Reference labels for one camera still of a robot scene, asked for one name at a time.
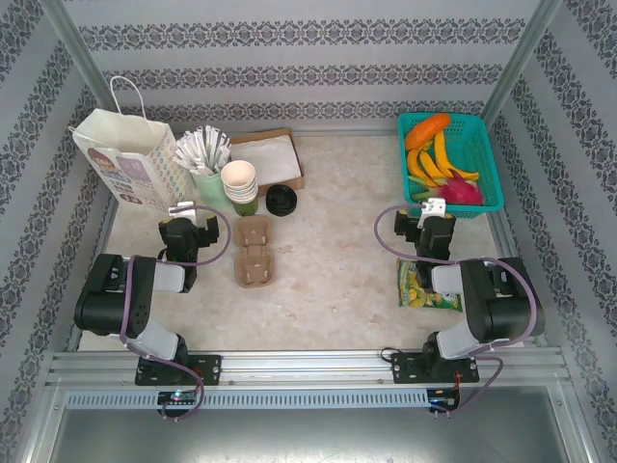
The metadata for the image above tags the brown pulp cup carrier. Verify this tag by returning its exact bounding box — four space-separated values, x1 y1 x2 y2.
233 215 277 289

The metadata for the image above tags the white printed paper bag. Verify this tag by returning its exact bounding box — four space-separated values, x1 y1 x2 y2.
71 75 199 218

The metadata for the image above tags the brown cardboard tray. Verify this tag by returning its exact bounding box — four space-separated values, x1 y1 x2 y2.
228 126 307 198

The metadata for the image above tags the light green holder cup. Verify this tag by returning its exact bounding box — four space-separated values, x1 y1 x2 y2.
191 161 228 209

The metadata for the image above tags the pink toy dragon fruit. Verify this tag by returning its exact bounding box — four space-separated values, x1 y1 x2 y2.
436 168 486 207

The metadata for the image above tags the green yellow snack bag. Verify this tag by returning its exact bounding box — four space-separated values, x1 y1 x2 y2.
395 258 464 313

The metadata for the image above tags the cream paper cup stack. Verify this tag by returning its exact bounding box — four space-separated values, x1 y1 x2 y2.
221 160 260 204

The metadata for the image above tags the yellow toy banana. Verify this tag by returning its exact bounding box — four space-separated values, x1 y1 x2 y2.
417 148 448 188
406 148 428 182
432 130 481 182

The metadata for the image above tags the white wrapped straws bundle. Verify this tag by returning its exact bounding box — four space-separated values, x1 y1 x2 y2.
174 124 233 175

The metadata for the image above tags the orange toy fruit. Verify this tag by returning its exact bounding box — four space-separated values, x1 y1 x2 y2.
403 113 452 150

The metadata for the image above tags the teal plastic basket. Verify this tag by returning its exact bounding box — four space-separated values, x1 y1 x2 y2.
397 112 506 218

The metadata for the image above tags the grey metal panel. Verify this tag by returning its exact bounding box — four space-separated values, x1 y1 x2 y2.
18 385 599 463

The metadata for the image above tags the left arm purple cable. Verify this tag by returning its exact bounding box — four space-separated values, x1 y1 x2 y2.
120 204 233 423

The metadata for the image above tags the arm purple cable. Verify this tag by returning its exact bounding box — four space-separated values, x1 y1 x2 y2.
120 204 233 423
374 204 539 421

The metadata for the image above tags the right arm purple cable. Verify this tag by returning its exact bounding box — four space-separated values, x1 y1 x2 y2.
374 204 539 421

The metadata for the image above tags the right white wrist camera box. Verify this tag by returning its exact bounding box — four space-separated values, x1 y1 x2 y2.
416 197 447 231

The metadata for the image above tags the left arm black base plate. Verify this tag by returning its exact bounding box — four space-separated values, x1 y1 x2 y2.
134 354 223 387

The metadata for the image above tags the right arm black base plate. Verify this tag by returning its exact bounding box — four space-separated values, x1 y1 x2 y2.
389 351 481 386

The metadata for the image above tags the aluminium mounting rail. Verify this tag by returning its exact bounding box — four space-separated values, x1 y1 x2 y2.
45 350 573 387

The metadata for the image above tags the grey slotted cable duct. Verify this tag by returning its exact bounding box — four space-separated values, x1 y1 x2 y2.
64 388 430 410

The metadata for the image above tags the aluminium frame post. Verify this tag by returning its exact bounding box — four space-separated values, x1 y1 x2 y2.
40 0 116 106
481 0 564 141

